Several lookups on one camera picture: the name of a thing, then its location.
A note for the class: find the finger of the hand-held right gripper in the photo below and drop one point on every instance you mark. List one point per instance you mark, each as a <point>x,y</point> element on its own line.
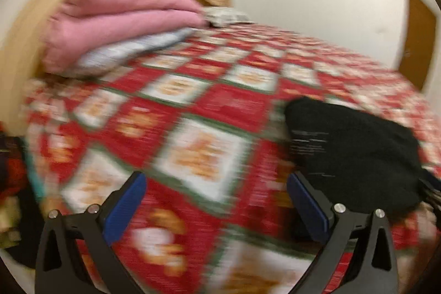
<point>430,187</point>

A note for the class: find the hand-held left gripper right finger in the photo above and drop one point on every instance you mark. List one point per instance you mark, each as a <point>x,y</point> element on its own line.
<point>308,208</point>

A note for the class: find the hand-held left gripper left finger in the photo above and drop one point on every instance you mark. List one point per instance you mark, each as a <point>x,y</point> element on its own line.
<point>124,208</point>

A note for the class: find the black pants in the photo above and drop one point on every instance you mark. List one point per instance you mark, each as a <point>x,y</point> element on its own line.
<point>355,149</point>

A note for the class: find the dark cloth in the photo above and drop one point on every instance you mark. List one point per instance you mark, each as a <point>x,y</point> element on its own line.
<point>17,197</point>

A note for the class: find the red checkered printed bedspread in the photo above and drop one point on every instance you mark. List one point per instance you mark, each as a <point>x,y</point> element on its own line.
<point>213,108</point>

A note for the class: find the brown wooden door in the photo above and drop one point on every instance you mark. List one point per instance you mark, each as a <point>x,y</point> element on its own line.
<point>418,39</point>

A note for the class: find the light striped pillow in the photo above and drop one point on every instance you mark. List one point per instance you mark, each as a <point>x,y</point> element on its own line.
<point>131,51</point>

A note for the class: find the pink folded blanket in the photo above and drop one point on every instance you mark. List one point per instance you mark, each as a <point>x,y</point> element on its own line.
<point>113,22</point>

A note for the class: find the grey patterned pillow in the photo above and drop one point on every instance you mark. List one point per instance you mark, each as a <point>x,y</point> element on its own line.
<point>225,15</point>

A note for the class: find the beige wooden headboard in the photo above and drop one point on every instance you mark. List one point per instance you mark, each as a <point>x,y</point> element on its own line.
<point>41,15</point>

